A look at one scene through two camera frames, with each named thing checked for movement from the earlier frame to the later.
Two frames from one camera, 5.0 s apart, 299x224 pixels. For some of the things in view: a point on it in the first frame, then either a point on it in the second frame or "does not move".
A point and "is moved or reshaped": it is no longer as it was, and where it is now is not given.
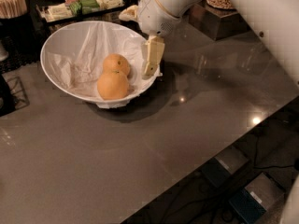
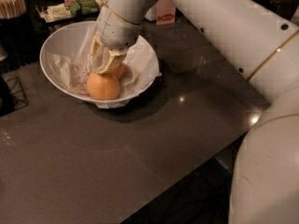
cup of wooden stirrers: [12, 4] does not move
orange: [113, 85] is moved or reshaped
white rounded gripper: [151, 16] -> [114, 32]
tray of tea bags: [85, 1] does not move
